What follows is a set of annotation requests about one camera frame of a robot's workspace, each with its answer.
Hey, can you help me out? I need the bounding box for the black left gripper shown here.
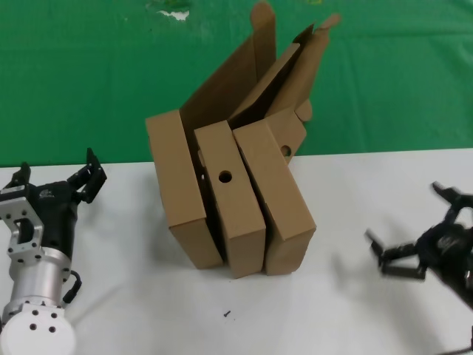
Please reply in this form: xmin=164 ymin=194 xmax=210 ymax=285
xmin=4 ymin=147 xmax=109 ymax=260

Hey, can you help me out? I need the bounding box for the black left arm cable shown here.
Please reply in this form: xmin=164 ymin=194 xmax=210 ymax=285
xmin=61 ymin=269 xmax=83 ymax=306

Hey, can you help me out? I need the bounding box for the green backdrop cloth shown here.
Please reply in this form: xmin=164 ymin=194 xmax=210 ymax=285
xmin=0 ymin=0 xmax=473 ymax=168

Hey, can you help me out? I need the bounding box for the brown cardboard box side hole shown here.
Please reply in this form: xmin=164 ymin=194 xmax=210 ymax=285
xmin=232 ymin=13 xmax=342 ymax=277

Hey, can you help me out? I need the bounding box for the plain brown cardboard box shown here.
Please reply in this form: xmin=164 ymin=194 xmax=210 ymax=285
xmin=145 ymin=1 xmax=278 ymax=271

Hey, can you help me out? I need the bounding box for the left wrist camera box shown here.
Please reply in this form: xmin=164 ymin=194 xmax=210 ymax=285
xmin=0 ymin=186 xmax=31 ymax=203

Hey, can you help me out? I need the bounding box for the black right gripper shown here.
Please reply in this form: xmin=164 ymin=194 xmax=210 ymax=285
xmin=364 ymin=180 xmax=473 ymax=308

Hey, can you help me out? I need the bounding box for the white table cloth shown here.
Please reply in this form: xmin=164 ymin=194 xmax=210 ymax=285
xmin=0 ymin=146 xmax=473 ymax=355

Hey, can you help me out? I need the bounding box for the brown cardboard box front hole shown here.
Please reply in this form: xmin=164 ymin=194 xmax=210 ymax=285
xmin=193 ymin=23 xmax=316 ymax=280

